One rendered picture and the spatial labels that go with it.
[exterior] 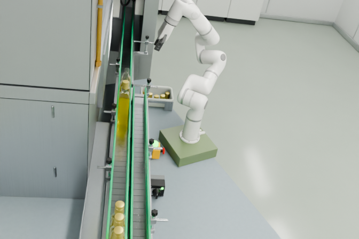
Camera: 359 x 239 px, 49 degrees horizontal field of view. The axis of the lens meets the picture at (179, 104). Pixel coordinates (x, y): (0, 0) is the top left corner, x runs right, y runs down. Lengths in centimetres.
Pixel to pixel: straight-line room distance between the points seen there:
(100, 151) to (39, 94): 58
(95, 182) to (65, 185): 15
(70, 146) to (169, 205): 60
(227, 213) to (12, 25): 135
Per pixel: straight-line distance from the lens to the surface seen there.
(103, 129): 226
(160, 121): 257
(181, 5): 206
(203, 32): 221
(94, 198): 189
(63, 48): 155
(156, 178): 206
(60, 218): 199
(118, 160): 207
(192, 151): 229
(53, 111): 171
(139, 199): 189
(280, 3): 699
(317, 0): 720
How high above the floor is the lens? 229
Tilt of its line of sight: 34 degrees down
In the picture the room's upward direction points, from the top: 10 degrees clockwise
